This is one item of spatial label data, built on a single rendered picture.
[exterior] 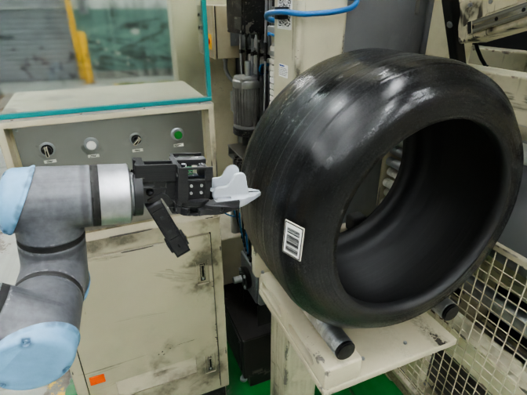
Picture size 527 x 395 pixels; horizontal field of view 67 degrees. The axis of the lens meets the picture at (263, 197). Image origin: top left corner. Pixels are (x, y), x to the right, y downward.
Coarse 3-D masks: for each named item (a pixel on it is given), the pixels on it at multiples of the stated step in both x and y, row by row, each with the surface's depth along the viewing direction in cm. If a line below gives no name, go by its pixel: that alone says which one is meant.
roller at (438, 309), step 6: (444, 300) 90; (450, 300) 90; (438, 306) 90; (444, 306) 89; (450, 306) 88; (456, 306) 89; (438, 312) 90; (444, 312) 88; (450, 312) 89; (456, 312) 90; (444, 318) 89; (450, 318) 90
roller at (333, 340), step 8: (304, 312) 90; (312, 320) 87; (320, 328) 84; (328, 328) 82; (336, 328) 82; (328, 336) 81; (336, 336) 80; (344, 336) 80; (328, 344) 81; (336, 344) 79; (344, 344) 78; (352, 344) 80; (336, 352) 79; (344, 352) 79; (352, 352) 80
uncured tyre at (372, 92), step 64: (320, 64) 75; (384, 64) 64; (448, 64) 64; (256, 128) 77; (320, 128) 61; (384, 128) 59; (448, 128) 94; (512, 128) 71; (320, 192) 61; (448, 192) 99; (512, 192) 78; (320, 256) 65; (384, 256) 104; (448, 256) 94; (320, 320) 77; (384, 320) 79
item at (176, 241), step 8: (160, 200) 61; (152, 208) 60; (160, 208) 61; (152, 216) 61; (160, 216) 61; (168, 216) 62; (160, 224) 62; (168, 224) 62; (168, 232) 63; (176, 232) 64; (168, 240) 63; (176, 240) 64; (184, 240) 66; (176, 248) 65; (184, 248) 65; (176, 256) 65
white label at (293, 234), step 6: (288, 222) 63; (288, 228) 63; (294, 228) 62; (300, 228) 61; (288, 234) 64; (294, 234) 63; (300, 234) 62; (288, 240) 64; (294, 240) 63; (300, 240) 62; (282, 246) 65; (288, 246) 64; (294, 246) 63; (300, 246) 62; (288, 252) 65; (294, 252) 64; (300, 252) 63; (294, 258) 64; (300, 258) 63
